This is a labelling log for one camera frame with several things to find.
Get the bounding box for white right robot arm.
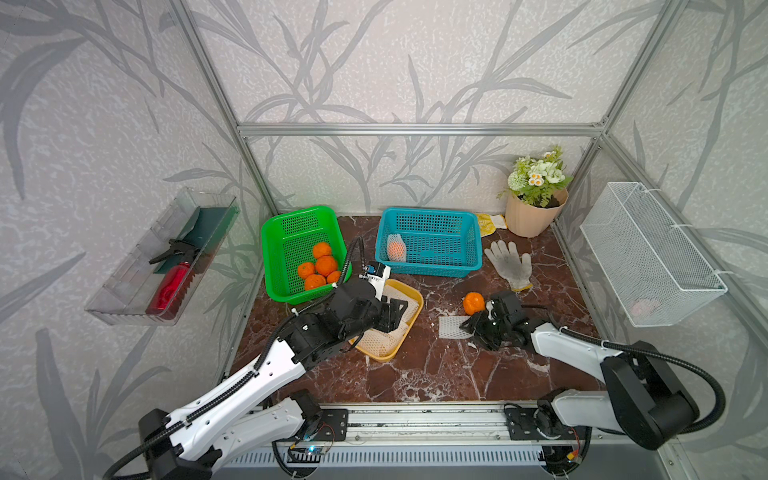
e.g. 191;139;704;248
458;292;723;450

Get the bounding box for teal plastic basket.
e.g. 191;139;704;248
375;208;483;278

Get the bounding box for netted orange large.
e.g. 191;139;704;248
386;234;407;263

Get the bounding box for grey knit work glove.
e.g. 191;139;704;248
484;240;532;292

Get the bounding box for white green artificial flowers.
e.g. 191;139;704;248
497;145;573;208

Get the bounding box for beige ribbed flower pot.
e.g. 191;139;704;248
505;190;569;238

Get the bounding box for yellow plastic tray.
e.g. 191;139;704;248
356;279;424;363

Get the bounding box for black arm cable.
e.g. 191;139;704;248
101;236;367;480
521;302;727;436

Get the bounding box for white wire mesh basket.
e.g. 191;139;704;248
580;182;728;328

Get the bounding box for green plastic basket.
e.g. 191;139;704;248
261;206;347;305

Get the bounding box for clear plastic wall shelf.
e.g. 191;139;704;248
85;187;240;326

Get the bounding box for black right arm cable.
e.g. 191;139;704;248
521;302;727;436

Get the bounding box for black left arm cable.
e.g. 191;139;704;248
101;236;367;480

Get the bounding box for yellow dotted work glove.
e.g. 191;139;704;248
476;214;507;237

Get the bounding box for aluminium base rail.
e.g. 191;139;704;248
209;401;601;480

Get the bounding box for dark green trowel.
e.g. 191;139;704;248
153;206;240;274

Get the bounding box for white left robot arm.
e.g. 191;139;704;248
139;262;407;479

